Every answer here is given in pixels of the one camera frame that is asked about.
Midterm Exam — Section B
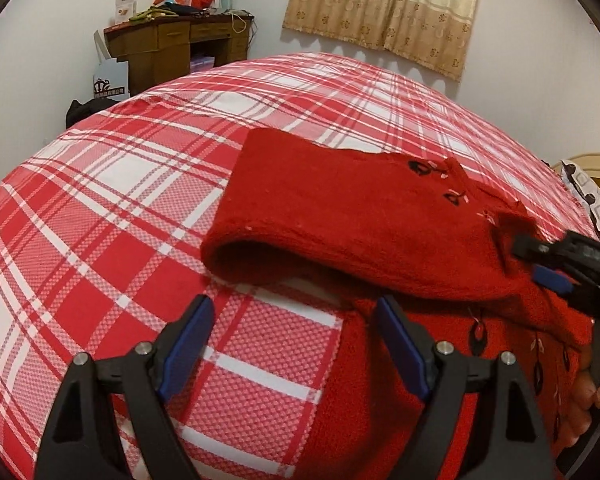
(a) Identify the right hand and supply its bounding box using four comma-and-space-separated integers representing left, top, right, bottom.
558, 346, 600, 448

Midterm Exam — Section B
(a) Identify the black bag on floor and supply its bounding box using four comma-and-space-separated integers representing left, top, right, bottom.
66, 98, 117, 129

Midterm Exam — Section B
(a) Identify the white card on desk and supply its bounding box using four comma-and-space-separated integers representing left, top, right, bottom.
114, 0, 136, 24

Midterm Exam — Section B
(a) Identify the white blue paper bag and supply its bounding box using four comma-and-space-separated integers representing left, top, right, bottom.
93, 58, 130, 102

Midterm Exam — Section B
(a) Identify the patterned pillow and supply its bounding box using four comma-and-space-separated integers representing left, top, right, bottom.
560, 159, 600, 238

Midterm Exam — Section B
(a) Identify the brown wooden desk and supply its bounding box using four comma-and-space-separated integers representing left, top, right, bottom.
104, 12, 254, 96

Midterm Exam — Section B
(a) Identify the red knitted sweater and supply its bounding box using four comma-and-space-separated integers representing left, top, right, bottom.
201, 129, 592, 479

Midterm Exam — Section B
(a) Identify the red plaid bed sheet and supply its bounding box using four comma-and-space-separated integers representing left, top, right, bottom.
0, 53, 594, 479

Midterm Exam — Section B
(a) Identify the beige patterned curtain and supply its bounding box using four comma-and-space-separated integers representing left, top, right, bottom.
283, 0, 478, 82

